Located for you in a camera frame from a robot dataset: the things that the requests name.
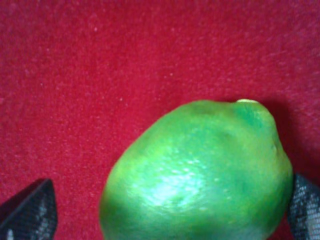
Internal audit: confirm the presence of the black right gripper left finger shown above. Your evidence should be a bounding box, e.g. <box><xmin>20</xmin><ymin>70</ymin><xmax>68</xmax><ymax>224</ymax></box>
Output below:
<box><xmin>0</xmin><ymin>178</ymin><xmax>57</xmax><ymax>240</ymax></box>

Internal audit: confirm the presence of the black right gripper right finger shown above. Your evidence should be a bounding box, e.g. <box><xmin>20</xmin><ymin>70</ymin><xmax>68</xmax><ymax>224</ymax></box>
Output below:
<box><xmin>287</xmin><ymin>174</ymin><xmax>320</xmax><ymax>240</ymax></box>

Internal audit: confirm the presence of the green lime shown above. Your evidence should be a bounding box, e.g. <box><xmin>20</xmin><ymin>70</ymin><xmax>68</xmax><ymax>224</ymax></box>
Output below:
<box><xmin>99</xmin><ymin>99</ymin><xmax>293</xmax><ymax>240</ymax></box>

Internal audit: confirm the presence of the red velvet tablecloth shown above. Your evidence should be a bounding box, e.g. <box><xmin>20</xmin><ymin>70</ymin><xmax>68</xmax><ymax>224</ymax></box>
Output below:
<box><xmin>0</xmin><ymin>0</ymin><xmax>320</xmax><ymax>240</ymax></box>

